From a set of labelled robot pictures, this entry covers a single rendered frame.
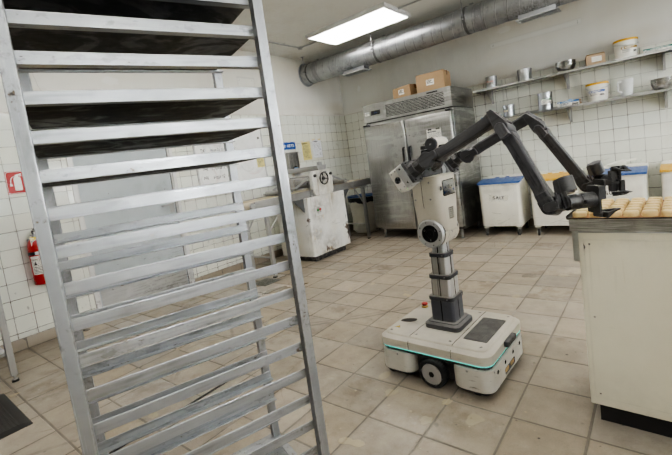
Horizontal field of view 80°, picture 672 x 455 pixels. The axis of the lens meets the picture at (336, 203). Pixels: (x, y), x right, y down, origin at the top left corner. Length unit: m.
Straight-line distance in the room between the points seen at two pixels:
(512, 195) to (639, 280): 3.81
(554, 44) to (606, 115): 1.12
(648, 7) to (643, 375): 4.75
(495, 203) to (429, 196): 3.58
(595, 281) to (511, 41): 4.78
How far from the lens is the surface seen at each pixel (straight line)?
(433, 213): 2.21
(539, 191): 1.73
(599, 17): 6.21
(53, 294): 1.14
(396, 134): 5.92
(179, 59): 1.23
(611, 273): 1.97
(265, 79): 1.26
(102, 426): 1.28
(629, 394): 2.17
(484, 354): 2.20
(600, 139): 6.08
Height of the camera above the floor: 1.26
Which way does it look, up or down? 6 degrees down
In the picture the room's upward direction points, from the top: 8 degrees counter-clockwise
